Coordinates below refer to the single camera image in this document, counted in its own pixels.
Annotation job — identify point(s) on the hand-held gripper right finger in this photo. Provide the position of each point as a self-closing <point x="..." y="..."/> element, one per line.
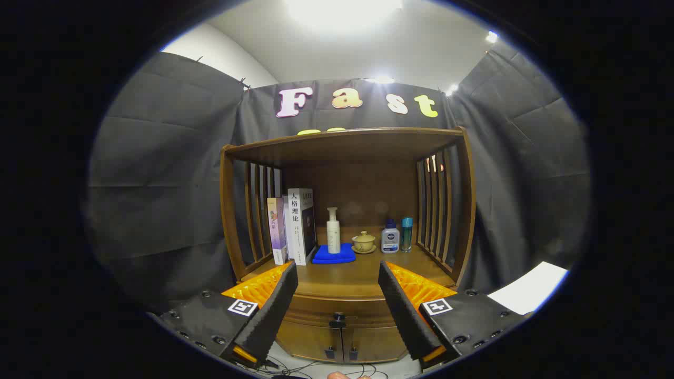
<point x="403" y="310"/>

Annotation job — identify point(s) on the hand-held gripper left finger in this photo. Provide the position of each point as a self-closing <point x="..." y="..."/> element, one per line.
<point x="274" y="310"/>

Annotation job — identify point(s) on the wooden cabinet door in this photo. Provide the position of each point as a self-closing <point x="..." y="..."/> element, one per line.
<point x="305" y="339"/>
<point x="374" y="345"/>

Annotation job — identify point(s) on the wooden countertop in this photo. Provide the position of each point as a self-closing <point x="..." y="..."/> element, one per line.
<point x="347" y="279"/>

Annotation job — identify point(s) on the brown wooden cabinet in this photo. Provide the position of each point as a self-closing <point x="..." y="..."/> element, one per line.
<point x="347" y="147"/>

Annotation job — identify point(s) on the yellow saucer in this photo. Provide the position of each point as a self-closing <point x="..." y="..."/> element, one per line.
<point x="364" y="251"/>

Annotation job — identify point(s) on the white bottle with blue cap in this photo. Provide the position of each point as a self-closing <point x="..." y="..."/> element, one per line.
<point x="390" y="239"/>

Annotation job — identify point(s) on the teal clear bottle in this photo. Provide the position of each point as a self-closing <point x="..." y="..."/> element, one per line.
<point x="406" y="237"/>

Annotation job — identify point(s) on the purple book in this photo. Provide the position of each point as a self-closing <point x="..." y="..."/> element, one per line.
<point x="276" y="231"/>

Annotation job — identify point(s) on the yellow lidded teacup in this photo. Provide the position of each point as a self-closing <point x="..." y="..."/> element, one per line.
<point x="364" y="241"/>

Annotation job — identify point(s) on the blue folded cloth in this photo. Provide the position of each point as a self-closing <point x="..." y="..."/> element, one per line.
<point x="342" y="256"/>

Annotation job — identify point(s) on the white book with portrait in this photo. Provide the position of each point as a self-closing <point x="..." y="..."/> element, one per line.
<point x="297" y="226"/>

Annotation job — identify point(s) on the white pump bottle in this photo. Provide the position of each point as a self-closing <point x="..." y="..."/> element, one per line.
<point x="334" y="234"/>

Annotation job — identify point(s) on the white board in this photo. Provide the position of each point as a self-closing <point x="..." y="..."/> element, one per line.
<point x="529" y="288"/>

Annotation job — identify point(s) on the small ceiling spotlight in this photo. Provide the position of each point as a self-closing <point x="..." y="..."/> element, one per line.
<point x="492" y="37"/>

